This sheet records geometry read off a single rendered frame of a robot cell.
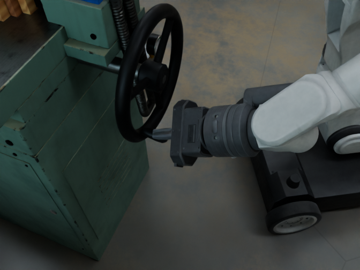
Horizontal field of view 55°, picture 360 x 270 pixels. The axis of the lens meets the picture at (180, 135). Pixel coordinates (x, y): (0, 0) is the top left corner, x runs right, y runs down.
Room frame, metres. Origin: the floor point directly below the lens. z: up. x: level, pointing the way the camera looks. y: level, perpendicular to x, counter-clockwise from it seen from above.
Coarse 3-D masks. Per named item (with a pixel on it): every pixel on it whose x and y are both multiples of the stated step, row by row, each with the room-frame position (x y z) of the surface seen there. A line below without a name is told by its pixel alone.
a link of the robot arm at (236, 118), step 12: (288, 84) 0.37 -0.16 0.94; (252, 96) 0.38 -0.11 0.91; (264, 96) 0.37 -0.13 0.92; (240, 108) 0.36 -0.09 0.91; (252, 108) 0.36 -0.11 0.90; (228, 120) 0.34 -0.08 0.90; (240, 120) 0.33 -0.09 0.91; (228, 132) 0.32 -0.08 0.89; (240, 132) 0.32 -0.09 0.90; (252, 132) 0.32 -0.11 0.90; (312, 132) 0.32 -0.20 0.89; (228, 144) 0.31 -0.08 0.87; (240, 144) 0.30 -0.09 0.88; (252, 144) 0.31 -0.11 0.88; (288, 144) 0.28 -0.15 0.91; (300, 144) 0.30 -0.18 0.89; (312, 144) 0.32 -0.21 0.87; (240, 156) 0.31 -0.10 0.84; (252, 156) 0.30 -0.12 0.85
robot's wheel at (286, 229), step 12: (288, 204) 0.53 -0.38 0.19; (300, 204) 0.53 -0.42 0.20; (312, 204) 0.53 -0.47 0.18; (276, 216) 0.50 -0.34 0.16; (288, 216) 0.49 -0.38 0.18; (300, 216) 0.49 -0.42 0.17; (312, 216) 0.50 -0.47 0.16; (276, 228) 0.49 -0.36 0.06; (288, 228) 0.51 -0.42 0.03; (300, 228) 0.50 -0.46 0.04
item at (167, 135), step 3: (168, 132) 0.39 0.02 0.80; (153, 135) 0.40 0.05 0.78; (156, 135) 0.40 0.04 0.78; (159, 135) 0.39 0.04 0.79; (162, 135) 0.39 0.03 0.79; (165, 135) 0.39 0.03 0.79; (168, 135) 0.38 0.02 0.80; (153, 138) 0.40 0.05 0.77; (156, 138) 0.39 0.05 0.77; (159, 138) 0.39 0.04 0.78; (162, 138) 0.39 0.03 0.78; (165, 138) 0.39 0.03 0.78; (168, 138) 0.39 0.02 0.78
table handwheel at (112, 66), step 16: (144, 16) 0.53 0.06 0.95; (160, 16) 0.54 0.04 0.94; (176, 16) 0.61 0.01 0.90; (144, 32) 0.49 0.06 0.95; (176, 32) 0.63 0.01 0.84; (128, 48) 0.46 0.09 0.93; (160, 48) 0.56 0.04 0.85; (176, 48) 0.63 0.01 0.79; (96, 64) 0.56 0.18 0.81; (112, 64) 0.55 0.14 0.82; (128, 64) 0.44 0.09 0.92; (144, 64) 0.53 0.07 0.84; (160, 64) 0.53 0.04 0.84; (176, 64) 0.62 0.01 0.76; (128, 80) 0.42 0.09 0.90; (144, 80) 0.49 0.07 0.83; (160, 80) 0.50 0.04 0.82; (176, 80) 0.61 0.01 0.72; (128, 96) 0.41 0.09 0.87; (160, 96) 0.54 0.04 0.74; (128, 112) 0.40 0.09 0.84; (160, 112) 0.53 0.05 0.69; (128, 128) 0.40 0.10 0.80
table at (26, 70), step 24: (0, 24) 0.58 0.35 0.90; (24, 24) 0.58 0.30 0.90; (48, 24) 0.58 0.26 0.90; (0, 48) 0.51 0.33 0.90; (24, 48) 0.51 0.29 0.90; (48, 48) 0.52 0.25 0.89; (72, 48) 0.55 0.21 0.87; (96, 48) 0.54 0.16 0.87; (120, 48) 0.57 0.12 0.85; (0, 72) 0.44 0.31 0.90; (24, 72) 0.45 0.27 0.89; (48, 72) 0.50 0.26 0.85; (0, 96) 0.39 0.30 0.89; (24, 96) 0.43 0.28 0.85; (0, 120) 0.37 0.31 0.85
